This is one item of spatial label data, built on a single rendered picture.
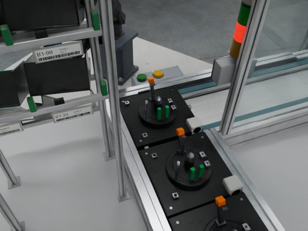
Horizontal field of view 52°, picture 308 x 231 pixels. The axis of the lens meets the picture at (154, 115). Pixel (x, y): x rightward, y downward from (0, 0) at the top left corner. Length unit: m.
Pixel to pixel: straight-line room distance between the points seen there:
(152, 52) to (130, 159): 0.74
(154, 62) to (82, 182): 0.72
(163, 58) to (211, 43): 1.79
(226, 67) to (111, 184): 0.53
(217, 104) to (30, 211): 0.77
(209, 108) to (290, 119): 0.30
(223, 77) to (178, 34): 2.50
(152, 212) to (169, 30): 2.74
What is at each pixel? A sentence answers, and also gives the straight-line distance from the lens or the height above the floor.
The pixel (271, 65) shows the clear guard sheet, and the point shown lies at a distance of 1.00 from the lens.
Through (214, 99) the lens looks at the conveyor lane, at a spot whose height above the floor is 0.92.
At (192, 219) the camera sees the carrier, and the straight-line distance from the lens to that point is 0.90.
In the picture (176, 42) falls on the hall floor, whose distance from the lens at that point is 3.28.
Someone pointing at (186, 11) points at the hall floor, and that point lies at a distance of 3.85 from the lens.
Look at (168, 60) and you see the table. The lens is 1.56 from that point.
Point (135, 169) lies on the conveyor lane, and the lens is 0.98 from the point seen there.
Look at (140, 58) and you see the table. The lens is 1.57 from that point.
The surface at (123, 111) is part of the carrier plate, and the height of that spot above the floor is 0.97.
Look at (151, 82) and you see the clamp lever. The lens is 1.10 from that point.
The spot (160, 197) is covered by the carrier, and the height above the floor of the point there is 0.97.
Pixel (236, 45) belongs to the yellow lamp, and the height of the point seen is 1.30.
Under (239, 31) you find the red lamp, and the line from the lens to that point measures 0.88.
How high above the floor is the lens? 1.77
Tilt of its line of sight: 46 degrees down
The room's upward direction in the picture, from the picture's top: 2 degrees clockwise
